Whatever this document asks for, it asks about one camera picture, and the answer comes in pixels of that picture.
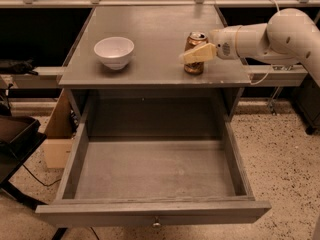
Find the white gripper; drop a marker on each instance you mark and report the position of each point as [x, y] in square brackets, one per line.
[224, 43]

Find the orange soda can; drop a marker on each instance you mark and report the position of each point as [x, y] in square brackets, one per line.
[195, 38]

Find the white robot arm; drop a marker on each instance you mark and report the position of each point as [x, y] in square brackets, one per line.
[289, 37]

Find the grey cabinet counter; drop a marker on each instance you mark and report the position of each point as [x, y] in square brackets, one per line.
[154, 75]

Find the grey open drawer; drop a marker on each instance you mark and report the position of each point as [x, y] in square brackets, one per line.
[129, 165]

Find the white ceramic bowl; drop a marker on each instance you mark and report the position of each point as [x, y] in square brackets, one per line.
[114, 52]

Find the cardboard box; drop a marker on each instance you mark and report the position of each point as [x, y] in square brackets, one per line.
[57, 146]

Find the black tray stand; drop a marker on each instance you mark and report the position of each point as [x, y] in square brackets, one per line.
[19, 139]

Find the metal railing frame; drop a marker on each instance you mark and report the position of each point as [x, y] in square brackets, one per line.
[160, 0]

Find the black object on rail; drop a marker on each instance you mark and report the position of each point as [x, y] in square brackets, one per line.
[16, 67]

